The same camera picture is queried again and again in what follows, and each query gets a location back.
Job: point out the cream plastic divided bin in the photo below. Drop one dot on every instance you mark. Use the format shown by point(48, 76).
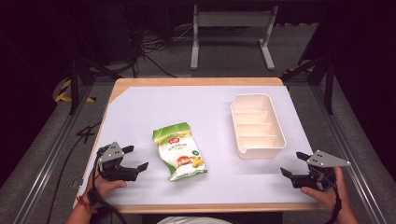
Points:
point(257, 130)

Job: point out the white metal stand frame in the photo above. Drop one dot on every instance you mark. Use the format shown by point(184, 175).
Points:
point(232, 19)

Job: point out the black metal stand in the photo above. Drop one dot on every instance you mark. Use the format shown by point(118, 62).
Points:
point(328, 84)
point(74, 87)

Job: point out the white table mat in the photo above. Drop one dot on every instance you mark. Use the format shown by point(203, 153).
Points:
point(199, 105)

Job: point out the person's left hand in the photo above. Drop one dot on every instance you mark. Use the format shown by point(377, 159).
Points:
point(107, 186)

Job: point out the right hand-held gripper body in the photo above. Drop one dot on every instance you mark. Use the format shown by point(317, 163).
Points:
point(323, 160)

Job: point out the green and white snack bag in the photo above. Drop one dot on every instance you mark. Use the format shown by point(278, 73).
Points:
point(180, 152)

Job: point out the yellow and black hazard tape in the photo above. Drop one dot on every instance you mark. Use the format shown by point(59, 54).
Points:
point(63, 91)

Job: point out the person's light clothing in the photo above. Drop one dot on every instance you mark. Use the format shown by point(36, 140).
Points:
point(193, 220)

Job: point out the person's right hand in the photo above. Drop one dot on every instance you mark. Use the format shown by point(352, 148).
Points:
point(328, 196)

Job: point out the aluminium floor rail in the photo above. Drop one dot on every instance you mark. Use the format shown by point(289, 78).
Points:
point(51, 161)
point(359, 180)

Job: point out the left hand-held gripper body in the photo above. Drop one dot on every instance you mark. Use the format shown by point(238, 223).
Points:
point(115, 171)

